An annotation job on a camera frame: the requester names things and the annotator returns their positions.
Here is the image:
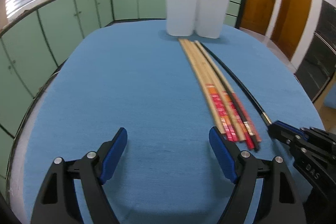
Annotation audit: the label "black chopstick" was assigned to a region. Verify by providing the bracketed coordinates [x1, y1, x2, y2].
[201, 43, 272, 126]
[225, 87, 260, 151]

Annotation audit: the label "green lower kitchen cabinets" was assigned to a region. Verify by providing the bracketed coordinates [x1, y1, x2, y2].
[1, 0, 246, 195]

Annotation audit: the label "black oven cabinet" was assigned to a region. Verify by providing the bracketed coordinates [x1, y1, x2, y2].
[294, 0, 335, 102]

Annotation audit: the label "blue table cloth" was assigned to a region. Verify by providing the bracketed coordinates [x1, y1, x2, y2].
[23, 20, 324, 223]

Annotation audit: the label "wooden door right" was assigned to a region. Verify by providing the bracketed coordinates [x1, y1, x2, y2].
[271, 0, 312, 60]

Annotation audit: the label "white utensil holder right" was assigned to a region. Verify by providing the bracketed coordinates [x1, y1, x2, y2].
[195, 0, 230, 39]

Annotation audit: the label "white utensil holder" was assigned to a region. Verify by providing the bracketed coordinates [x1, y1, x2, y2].
[166, 0, 197, 36]
[195, 0, 230, 39]

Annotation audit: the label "white utensil holder left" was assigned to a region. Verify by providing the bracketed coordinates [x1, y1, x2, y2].
[166, 0, 197, 36]

